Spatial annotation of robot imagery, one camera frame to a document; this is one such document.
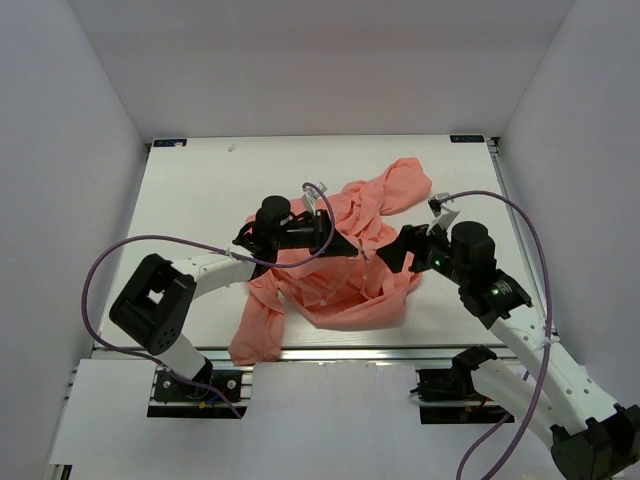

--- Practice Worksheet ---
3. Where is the right blue table label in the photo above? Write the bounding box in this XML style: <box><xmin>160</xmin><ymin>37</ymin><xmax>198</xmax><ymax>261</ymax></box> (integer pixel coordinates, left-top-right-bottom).
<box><xmin>449</xmin><ymin>134</ymin><xmax>485</xmax><ymax>144</ymax></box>

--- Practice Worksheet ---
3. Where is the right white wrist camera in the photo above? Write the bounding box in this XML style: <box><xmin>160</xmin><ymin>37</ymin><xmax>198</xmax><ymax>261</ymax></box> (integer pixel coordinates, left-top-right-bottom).
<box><xmin>427</xmin><ymin>192</ymin><xmax>460</xmax><ymax>235</ymax></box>

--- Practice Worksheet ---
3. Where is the front white panel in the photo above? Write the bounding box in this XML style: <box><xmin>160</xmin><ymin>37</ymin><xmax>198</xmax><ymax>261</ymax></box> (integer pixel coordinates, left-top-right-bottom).
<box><xmin>47</xmin><ymin>357</ymin><xmax>626</xmax><ymax>467</ymax></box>

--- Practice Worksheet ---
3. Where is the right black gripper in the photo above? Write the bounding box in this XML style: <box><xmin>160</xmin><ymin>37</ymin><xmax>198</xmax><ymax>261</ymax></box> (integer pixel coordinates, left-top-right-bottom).
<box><xmin>376</xmin><ymin>218</ymin><xmax>469</xmax><ymax>286</ymax></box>

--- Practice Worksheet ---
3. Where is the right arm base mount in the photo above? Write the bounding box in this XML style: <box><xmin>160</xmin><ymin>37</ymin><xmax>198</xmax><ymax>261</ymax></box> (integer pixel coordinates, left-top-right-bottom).
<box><xmin>409</xmin><ymin>345</ymin><xmax>514</xmax><ymax>425</ymax></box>

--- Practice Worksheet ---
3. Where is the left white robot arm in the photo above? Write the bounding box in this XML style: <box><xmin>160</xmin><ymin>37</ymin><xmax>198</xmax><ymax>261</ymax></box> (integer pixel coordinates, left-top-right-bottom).
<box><xmin>109</xmin><ymin>196</ymin><xmax>358</xmax><ymax>399</ymax></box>

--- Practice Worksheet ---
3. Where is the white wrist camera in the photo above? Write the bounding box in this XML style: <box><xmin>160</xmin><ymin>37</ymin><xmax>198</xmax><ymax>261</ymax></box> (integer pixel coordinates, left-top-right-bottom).
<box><xmin>427</xmin><ymin>192</ymin><xmax>460</xmax><ymax>235</ymax></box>
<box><xmin>301</xmin><ymin>182</ymin><xmax>327</xmax><ymax>216</ymax></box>

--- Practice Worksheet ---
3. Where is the front aluminium rail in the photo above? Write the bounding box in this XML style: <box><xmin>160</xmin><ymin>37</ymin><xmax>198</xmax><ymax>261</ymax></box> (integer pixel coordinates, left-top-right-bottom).
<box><xmin>90</xmin><ymin>346</ymin><xmax>516</xmax><ymax>362</ymax></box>

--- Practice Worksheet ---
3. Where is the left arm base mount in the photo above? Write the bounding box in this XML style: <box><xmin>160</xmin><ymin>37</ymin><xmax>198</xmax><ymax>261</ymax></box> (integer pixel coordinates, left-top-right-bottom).
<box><xmin>147</xmin><ymin>361</ymin><xmax>253</xmax><ymax>420</ymax></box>

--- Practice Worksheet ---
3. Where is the blue table label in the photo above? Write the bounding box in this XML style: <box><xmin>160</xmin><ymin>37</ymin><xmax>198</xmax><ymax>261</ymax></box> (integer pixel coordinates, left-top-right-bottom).
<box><xmin>449</xmin><ymin>134</ymin><xmax>485</xmax><ymax>144</ymax></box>
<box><xmin>152</xmin><ymin>138</ymin><xmax>187</xmax><ymax>148</ymax></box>

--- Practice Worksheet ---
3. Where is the salmon pink jacket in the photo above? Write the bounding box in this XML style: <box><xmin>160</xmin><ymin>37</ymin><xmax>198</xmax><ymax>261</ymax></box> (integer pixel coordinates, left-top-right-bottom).
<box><xmin>228</xmin><ymin>157</ymin><xmax>432</xmax><ymax>366</ymax></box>

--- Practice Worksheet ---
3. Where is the right aluminium side rail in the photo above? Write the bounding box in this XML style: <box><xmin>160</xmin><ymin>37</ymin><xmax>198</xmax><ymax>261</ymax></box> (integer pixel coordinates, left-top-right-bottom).
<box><xmin>486</xmin><ymin>137</ymin><xmax>551</xmax><ymax>323</ymax></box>

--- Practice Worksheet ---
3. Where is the left blue table label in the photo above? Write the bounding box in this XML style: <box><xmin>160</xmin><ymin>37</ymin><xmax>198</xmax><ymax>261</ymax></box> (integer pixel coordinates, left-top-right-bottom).
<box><xmin>152</xmin><ymin>138</ymin><xmax>187</xmax><ymax>148</ymax></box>

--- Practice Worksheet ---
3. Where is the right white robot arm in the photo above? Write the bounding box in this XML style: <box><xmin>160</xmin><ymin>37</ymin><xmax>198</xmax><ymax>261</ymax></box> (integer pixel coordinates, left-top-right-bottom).
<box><xmin>377</xmin><ymin>221</ymin><xmax>639</xmax><ymax>479</ymax></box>

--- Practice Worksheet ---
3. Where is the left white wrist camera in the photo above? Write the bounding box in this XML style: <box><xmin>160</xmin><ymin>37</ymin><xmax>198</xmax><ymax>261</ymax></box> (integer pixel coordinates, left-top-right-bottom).
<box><xmin>301</xmin><ymin>182</ymin><xmax>327</xmax><ymax>216</ymax></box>

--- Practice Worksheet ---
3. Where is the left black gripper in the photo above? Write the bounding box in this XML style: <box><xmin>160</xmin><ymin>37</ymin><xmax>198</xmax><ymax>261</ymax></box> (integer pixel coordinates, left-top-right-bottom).
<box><xmin>272</xmin><ymin>210</ymin><xmax>358</xmax><ymax>259</ymax></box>

